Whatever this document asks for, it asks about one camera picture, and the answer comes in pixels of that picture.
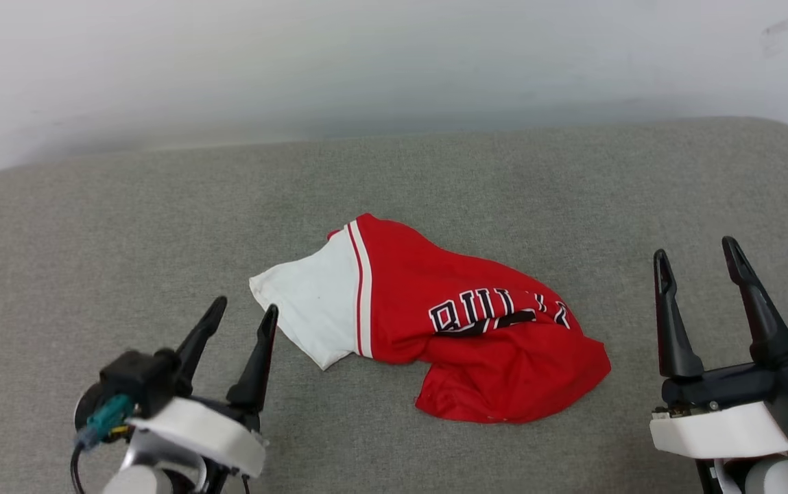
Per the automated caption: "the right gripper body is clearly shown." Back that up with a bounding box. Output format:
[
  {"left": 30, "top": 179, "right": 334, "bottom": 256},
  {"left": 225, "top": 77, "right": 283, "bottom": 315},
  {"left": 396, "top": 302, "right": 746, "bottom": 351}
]
[{"left": 649, "top": 364, "right": 788, "bottom": 459}]

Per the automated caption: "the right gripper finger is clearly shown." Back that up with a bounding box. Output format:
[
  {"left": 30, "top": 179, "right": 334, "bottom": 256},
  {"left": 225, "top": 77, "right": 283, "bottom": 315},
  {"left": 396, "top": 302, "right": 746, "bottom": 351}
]
[
  {"left": 653, "top": 249, "right": 704, "bottom": 379},
  {"left": 721, "top": 237, "right": 788, "bottom": 369}
]

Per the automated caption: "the left teal cable connector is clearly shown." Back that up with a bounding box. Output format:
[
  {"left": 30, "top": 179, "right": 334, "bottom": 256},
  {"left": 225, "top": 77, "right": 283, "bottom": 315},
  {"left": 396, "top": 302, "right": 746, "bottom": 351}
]
[{"left": 80, "top": 395, "right": 136, "bottom": 450}]

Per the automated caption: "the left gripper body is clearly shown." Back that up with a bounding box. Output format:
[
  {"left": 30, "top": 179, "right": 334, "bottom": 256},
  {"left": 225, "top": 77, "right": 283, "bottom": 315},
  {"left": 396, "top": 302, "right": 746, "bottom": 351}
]
[{"left": 126, "top": 397, "right": 269, "bottom": 478}]

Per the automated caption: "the red and white basketball jersey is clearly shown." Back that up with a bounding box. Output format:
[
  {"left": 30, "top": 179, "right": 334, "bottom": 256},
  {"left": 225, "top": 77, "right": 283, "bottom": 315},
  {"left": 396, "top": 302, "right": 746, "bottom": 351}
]
[{"left": 250, "top": 213, "right": 612, "bottom": 424}]

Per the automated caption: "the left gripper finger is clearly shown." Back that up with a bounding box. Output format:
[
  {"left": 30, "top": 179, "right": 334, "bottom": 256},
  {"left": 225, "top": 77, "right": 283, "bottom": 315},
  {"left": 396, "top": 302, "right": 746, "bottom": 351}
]
[
  {"left": 227, "top": 305, "right": 279, "bottom": 414},
  {"left": 174, "top": 296, "right": 228, "bottom": 397}
]

